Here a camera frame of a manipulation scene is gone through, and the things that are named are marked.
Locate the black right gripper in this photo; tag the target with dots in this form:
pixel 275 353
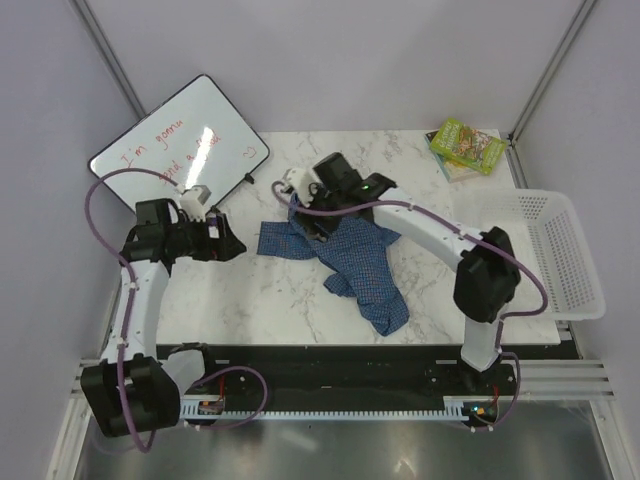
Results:
pixel 309 221

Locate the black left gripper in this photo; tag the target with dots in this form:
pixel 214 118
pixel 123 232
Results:
pixel 223 249

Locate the blue checked long sleeve shirt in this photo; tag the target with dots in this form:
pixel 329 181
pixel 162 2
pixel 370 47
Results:
pixel 357 255

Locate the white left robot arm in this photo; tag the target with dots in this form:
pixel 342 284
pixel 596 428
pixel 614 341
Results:
pixel 130 390

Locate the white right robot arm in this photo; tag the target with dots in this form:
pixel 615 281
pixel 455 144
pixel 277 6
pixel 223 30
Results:
pixel 485 278

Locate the purple marker pen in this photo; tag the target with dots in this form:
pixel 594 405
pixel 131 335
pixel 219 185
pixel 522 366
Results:
pixel 213 225

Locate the whiteboard with red writing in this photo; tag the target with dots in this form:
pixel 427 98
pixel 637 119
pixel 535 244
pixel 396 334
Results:
pixel 196 137

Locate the green illustrated book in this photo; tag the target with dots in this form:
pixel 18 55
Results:
pixel 464 152

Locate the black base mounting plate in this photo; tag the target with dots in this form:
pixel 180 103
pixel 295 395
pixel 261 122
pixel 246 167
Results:
pixel 347 378

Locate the white perforated plastic basket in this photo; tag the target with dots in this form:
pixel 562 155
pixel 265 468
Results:
pixel 548 239

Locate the white slotted cable duct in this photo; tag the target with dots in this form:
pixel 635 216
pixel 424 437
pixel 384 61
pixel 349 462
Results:
pixel 198 410

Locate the left grey corner post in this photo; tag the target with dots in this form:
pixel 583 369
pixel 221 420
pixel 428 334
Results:
pixel 92 25

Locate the grey corner post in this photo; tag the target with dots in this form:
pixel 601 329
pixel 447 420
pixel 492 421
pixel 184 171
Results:
pixel 92 25
pixel 561 51

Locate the aluminium frame rails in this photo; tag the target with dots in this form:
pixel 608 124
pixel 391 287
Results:
pixel 564 421

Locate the right grey corner post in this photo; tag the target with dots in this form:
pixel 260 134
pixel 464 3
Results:
pixel 561 51

